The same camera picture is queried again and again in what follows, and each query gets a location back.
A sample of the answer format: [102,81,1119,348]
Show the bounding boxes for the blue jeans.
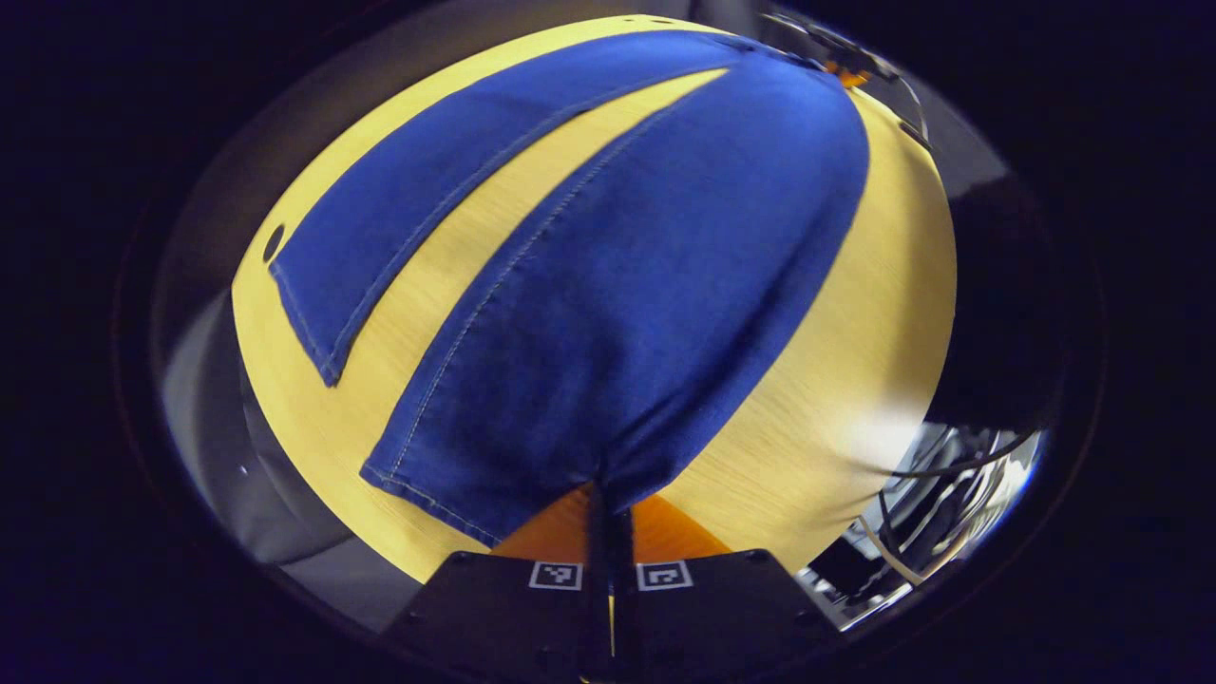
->
[269,28,871,549]

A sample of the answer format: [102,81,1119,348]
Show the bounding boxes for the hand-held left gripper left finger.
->
[385,483,612,684]

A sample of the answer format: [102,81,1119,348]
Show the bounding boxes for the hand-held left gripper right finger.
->
[611,492,839,684]

